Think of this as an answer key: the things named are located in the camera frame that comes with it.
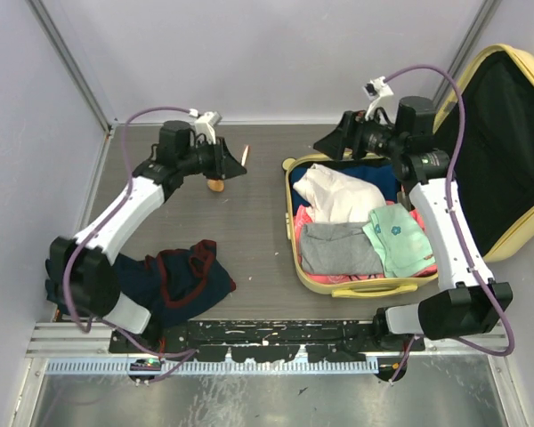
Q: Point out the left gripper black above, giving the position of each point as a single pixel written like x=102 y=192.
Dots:
x=225 y=166

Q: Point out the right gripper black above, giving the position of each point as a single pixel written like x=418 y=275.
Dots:
x=342 y=136

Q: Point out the rose gold lipstick tube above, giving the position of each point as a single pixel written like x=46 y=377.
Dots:
x=245 y=155

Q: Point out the small orange wooden object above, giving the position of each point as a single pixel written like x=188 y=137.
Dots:
x=216 y=185

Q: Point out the white cloth garment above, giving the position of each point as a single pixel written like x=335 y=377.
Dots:
x=335 y=197

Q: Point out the blue shirt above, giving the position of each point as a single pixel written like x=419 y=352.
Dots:
x=381 y=176

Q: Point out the pink patterned shirt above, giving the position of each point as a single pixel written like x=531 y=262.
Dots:
x=303 y=218

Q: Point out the grey shirt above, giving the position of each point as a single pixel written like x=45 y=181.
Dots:
x=337 y=249

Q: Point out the green tissue packet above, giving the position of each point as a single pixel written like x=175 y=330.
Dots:
x=399 y=241

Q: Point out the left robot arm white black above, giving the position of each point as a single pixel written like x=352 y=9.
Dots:
x=82 y=266

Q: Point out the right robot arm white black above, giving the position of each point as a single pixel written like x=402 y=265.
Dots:
x=469 y=301

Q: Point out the yellow suitcase black lining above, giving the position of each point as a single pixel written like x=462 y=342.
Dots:
x=486 y=126

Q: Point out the navy garment red trim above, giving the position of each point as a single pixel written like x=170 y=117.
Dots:
x=176 y=285

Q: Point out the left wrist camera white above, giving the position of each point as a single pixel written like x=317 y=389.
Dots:
x=204 y=125

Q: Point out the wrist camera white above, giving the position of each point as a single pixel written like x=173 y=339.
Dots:
x=377 y=91
x=204 y=125

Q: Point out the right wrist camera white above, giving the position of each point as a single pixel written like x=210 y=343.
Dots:
x=377 y=91

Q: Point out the black mounting base plate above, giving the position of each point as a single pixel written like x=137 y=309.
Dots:
x=265 y=341

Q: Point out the left aluminium corner post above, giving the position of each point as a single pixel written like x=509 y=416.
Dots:
x=68 y=60

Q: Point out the aluminium corner post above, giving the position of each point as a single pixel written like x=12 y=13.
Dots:
x=464 y=22
x=68 y=60

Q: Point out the right aluminium corner post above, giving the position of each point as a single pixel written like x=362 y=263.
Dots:
x=464 y=22

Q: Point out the aluminium rail frame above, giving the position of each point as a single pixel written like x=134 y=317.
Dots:
x=60 y=349

